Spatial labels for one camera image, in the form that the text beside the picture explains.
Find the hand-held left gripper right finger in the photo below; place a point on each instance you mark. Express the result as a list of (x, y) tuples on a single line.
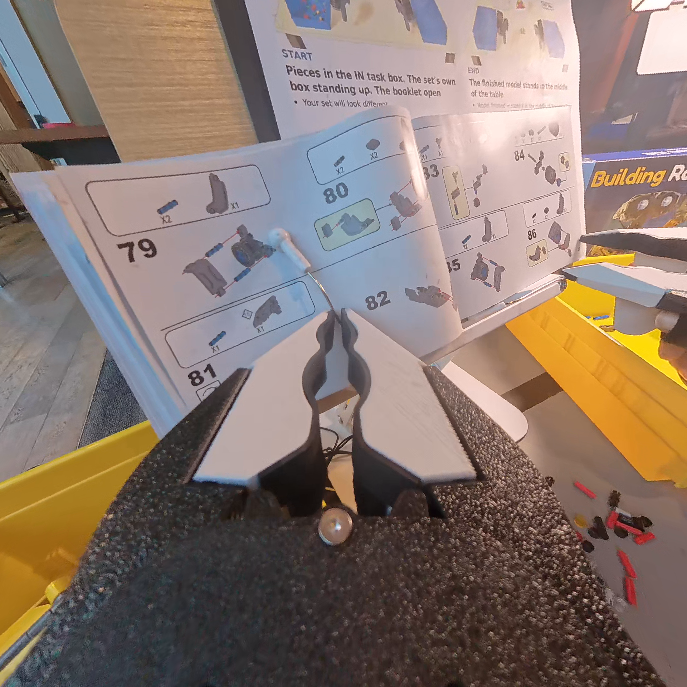
[(413, 424)]

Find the blue robot kit box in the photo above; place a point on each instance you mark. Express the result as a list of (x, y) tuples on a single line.
[(628, 177)]

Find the white booklet stand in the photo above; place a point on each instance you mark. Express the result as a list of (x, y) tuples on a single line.
[(499, 316)]

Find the yellow plastic bin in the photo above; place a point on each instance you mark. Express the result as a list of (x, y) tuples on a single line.
[(53, 510), (606, 386)]

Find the person's right hand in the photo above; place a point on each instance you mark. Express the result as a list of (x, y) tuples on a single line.
[(676, 365)]

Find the printed task sheet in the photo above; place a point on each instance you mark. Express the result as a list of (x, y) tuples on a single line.
[(375, 80)]

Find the dark wooden side table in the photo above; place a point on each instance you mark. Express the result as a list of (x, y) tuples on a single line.
[(53, 137)]

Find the white flat panel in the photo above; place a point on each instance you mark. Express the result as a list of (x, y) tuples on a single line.
[(665, 43)]

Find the pile of small brick parts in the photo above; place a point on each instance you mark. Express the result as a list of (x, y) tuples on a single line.
[(622, 526)]

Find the instruction booklet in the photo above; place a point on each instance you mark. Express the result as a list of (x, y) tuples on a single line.
[(161, 290)]

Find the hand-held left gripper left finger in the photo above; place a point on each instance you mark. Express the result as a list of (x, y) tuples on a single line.
[(257, 424)]

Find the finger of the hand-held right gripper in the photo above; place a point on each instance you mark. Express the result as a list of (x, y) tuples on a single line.
[(617, 279), (644, 235)]

